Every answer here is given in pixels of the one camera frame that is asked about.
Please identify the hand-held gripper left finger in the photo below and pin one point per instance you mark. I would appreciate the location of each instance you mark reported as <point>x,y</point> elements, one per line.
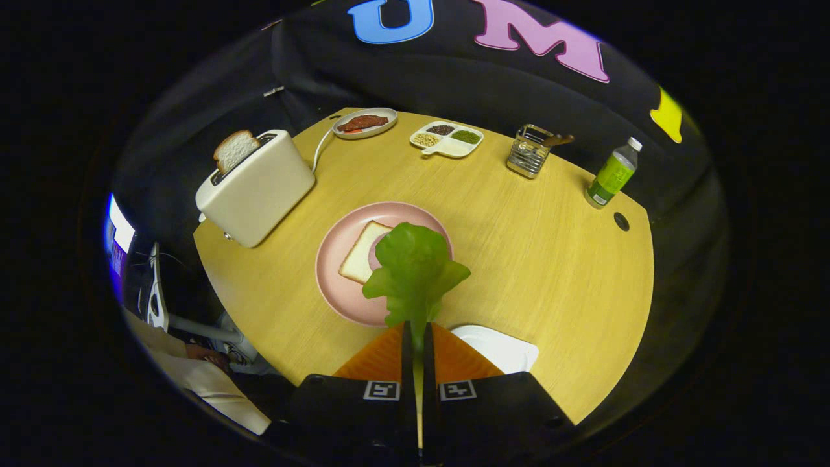
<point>408,363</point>

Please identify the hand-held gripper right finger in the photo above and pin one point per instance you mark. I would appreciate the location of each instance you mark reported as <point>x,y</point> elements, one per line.
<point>429,363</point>

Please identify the green lettuce leaf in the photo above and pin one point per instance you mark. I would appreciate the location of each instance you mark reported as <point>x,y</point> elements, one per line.
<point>415,266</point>

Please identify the toasted bread slice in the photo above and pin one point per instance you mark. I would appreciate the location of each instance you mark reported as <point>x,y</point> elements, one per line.
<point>235,150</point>

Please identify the white square plate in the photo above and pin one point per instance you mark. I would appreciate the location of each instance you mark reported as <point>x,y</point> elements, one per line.
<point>499,347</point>

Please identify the pink round plate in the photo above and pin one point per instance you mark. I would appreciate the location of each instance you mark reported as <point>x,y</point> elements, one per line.
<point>337,298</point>

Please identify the white bread slice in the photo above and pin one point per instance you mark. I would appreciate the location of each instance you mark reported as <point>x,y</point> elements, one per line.
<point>360,259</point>

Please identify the person's cream clothing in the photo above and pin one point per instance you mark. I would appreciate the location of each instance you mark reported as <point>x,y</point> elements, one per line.
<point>214,389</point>

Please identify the white divided bean dish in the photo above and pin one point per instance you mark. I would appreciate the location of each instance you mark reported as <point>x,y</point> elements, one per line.
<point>454,148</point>

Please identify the white toaster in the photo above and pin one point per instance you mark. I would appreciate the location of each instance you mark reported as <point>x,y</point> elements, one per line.
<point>259,194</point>

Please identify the red meat slice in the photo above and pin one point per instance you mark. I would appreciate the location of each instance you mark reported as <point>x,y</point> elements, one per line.
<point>363,122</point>

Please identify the white oval plate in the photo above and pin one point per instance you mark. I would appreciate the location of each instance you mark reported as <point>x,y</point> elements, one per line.
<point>392,119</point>

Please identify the white framed device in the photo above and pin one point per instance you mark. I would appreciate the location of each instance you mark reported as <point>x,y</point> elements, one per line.
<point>155,305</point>

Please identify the green label water bottle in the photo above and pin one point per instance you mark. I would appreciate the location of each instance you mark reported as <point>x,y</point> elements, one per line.
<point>613,175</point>

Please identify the silver cloth clip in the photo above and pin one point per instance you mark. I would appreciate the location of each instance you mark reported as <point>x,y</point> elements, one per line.
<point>273,91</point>

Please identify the computer monitor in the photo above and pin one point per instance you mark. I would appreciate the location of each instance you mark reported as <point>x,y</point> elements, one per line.
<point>120,230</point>

